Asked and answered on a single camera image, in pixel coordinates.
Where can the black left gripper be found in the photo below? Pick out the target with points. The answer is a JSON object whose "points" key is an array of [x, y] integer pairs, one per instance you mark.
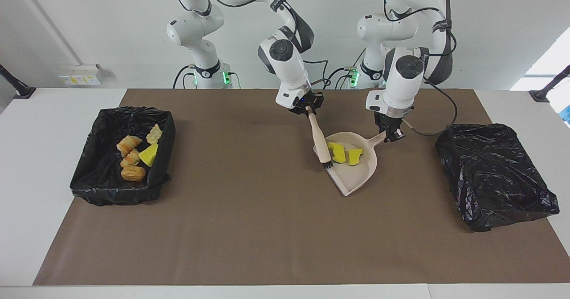
{"points": [[388, 121]]}

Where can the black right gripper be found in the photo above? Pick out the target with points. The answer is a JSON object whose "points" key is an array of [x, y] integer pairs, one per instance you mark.
{"points": [[307, 100]]}

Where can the beige brush black bristles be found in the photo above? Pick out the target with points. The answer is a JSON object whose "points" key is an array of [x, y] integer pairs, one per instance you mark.
{"points": [[320, 143]]}

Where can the angled yellow sponge piece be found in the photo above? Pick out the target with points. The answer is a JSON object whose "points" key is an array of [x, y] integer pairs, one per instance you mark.
{"points": [[355, 156]]}

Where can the notched yellow sponge piece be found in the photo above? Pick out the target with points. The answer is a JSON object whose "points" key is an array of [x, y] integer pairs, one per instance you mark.
{"points": [[337, 152]]}

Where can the beige plastic dustpan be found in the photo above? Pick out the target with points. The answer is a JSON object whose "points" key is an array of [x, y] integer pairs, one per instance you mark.
{"points": [[358, 179]]}

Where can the yellow sponge wedge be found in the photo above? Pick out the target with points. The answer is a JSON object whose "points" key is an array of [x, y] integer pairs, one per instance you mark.
{"points": [[148, 155]]}

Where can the striped croissant toy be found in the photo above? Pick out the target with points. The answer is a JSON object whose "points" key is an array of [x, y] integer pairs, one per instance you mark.
{"points": [[129, 144]]}

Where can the small ridged pastry toy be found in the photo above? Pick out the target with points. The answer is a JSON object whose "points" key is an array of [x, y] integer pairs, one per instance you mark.
{"points": [[130, 158]]}

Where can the brown bread roll toy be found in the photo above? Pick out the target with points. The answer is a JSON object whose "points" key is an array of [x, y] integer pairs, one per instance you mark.
{"points": [[132, 173]]}

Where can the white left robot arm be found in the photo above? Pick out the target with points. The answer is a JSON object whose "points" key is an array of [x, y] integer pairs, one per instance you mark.
{"points": [[401, 81]]}

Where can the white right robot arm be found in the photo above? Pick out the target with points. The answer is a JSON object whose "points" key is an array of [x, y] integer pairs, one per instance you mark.
{"points": [[287, 67]]}

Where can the bin wrapped in black bag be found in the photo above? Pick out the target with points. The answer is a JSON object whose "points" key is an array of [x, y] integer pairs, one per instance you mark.
{"points": [[490, 174]]}

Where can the open bin black liner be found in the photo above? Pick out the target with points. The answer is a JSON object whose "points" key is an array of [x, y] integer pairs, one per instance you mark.
{"points": [[102, 187]]}

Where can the brown paper table mat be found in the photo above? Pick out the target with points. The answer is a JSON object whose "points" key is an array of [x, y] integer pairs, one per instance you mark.
{"points": [[267, 245]]}

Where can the black stand with foot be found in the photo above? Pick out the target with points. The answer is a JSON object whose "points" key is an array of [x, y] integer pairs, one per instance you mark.
{"points": [[541, 95], [20, 90]]}

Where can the pale dumpling toy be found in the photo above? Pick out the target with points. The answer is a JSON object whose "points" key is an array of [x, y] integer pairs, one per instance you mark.
{"points": [[154, 134]]}

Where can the small blue object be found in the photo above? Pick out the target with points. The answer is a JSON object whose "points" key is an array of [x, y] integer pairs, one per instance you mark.
{"points": [[567, 114]]}

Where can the white wall socket box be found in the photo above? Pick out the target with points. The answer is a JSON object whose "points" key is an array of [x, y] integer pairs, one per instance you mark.
{"points": [[80, 76]]}

